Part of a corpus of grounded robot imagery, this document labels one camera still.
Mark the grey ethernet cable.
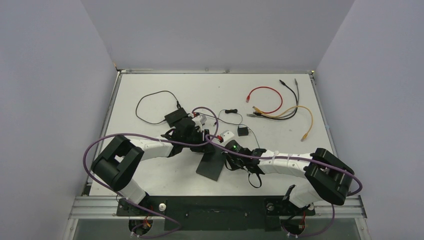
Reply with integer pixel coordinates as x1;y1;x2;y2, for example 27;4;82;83
247;78;300;119

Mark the black adapter mains cable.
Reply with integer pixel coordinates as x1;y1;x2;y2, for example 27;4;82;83
135;90;182;125

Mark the red ethernet cable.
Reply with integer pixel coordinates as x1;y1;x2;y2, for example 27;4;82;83
245;86;284;115

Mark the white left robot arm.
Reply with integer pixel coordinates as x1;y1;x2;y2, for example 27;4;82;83
91;115;214;215

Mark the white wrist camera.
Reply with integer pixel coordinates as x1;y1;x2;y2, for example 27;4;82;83
218;130;235;143
192;114;207;129

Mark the black network switch box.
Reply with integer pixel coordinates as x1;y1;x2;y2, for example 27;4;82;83
195;145;226;182

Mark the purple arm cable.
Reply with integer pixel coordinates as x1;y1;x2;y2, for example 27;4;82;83
82;106;220;239
205;133;364;239

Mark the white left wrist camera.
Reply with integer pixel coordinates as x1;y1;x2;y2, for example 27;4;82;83
192;114;207;129

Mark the aluminium frame rail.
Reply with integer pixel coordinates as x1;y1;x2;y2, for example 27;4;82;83
69;195;367;220

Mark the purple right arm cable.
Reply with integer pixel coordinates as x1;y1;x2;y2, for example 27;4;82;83
205;133;364;239

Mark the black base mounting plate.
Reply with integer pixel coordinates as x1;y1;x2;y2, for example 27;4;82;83
115;196;316;232

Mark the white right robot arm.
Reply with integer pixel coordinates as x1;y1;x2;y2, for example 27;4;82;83
224;140;355;214

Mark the orange ethernet cable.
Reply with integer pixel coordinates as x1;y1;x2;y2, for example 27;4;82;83
252;104;314;142

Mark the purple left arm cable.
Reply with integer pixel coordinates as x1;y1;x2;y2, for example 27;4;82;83
82;106;220;239

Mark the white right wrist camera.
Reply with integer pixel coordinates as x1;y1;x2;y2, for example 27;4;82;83
218;130;235;143

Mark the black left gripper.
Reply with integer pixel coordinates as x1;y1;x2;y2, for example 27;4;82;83
182;129;215;153

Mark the black ribbed power adapter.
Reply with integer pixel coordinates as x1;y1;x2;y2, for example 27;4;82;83
237;126;249;137

